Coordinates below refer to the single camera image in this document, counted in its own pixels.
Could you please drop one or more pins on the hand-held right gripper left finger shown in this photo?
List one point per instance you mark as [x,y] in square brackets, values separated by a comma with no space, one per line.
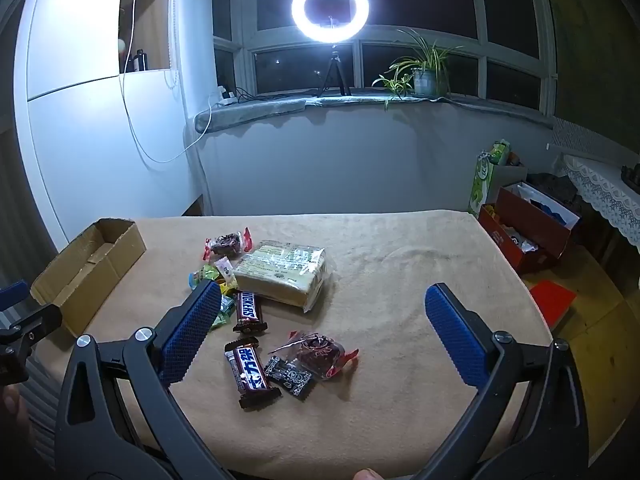
[192,332]

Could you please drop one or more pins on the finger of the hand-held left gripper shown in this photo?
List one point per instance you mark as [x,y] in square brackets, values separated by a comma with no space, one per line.
[36,326]
[15,293]

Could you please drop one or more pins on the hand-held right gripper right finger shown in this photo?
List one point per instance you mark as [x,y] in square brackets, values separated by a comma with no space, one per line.
[457,337]

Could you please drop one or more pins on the green printed snack packet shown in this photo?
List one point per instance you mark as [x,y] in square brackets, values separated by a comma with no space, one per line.
[226,311]

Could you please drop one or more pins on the clear green snack packet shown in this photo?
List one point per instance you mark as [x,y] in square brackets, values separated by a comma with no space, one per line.
[202,276]

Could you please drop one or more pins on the brown chocolate bar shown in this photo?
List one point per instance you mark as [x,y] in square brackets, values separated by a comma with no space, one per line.
[248,310]
[250,370]

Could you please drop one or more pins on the cardboard box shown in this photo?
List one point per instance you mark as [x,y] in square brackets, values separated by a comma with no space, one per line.
[90,270]

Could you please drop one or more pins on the small black patterned packet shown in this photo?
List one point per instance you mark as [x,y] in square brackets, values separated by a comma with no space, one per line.
[290,374]

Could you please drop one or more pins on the red-wrapped date candy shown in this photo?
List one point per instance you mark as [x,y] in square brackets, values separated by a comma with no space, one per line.
[320,352]
[227,242]

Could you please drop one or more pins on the person's left hand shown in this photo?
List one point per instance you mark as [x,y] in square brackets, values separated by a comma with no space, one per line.
[9,405]

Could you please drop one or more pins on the person's right hand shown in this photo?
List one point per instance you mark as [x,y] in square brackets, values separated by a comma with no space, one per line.
[368,475]

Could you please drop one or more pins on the beige ribbed curtain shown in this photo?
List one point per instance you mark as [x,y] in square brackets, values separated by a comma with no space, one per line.
[40,410]

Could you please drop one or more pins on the small yellow candy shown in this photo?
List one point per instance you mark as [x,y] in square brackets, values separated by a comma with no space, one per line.
[228,288]

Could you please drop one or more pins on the small white candy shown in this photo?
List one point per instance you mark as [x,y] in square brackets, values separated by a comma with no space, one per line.
[225,266]

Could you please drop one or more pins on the beige table blanket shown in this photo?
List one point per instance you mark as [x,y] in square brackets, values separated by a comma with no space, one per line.
[400,260]

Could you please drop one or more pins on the red flat lid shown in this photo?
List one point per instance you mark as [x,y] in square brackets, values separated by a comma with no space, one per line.
[552,302]

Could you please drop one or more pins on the clear-wrapped yellow cake pack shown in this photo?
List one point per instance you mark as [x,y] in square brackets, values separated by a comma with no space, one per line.
[282,272]

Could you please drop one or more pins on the red storage box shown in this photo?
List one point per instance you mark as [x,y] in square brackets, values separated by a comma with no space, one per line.
[525,220]

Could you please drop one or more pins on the green carton box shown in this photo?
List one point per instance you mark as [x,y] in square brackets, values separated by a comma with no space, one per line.
[480,185]

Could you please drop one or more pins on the dark cloth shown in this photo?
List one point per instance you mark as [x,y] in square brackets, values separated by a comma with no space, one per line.
[552,187]

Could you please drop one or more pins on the white cabinet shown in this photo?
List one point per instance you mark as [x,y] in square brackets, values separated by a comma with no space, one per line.
[75,110]

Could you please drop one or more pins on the white lace tablecloth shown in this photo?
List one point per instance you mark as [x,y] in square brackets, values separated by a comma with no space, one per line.
[600,185]

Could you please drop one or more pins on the grey windowsill cover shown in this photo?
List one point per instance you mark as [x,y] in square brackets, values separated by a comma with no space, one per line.
[250,111]

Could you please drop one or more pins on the white power strip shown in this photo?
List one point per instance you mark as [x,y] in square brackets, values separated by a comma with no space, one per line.
[227,100]

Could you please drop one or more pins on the potted spider plant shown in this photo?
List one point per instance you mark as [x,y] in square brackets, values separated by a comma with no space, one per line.
[425,80]

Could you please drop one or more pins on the dark bottle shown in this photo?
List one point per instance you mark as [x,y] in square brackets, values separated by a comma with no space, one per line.
[140,61]

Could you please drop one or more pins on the black tripod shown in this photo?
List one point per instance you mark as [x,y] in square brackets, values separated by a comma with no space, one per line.
[332,72]

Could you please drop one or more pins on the white window frame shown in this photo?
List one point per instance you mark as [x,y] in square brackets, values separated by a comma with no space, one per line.
[481,10]

